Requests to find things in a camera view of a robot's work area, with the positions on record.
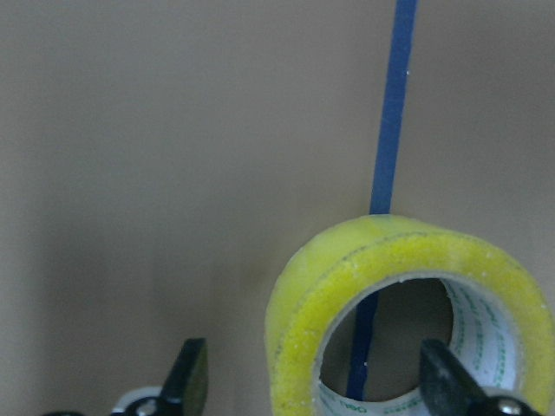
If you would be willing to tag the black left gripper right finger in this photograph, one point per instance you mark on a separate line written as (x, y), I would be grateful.
(447, 388)

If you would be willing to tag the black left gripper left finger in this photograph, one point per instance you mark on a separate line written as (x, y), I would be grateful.
(185, 389)

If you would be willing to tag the yellow tape roll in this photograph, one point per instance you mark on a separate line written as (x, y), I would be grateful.
(503, 332)

